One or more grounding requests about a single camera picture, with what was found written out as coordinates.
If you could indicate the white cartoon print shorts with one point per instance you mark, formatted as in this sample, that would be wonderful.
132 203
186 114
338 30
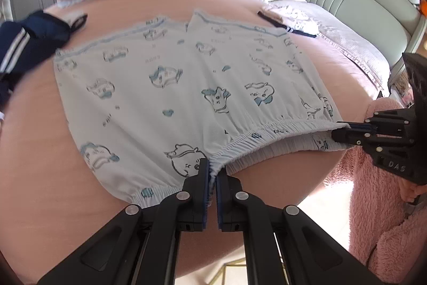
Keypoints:
186 88

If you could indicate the navy white striped garment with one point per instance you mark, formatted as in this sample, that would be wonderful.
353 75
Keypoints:
36 38

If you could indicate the folded navy garment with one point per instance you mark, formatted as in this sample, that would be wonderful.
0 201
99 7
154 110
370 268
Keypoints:
283 27

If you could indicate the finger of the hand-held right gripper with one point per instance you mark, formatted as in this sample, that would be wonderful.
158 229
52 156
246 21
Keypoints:
347 138
360 127

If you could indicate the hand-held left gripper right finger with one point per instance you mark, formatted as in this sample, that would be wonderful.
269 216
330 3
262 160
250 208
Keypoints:
220 205

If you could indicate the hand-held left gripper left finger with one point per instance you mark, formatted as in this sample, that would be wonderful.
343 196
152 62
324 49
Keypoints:
204 195

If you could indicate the person's right hand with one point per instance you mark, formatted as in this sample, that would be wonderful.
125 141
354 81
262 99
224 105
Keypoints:
403 190

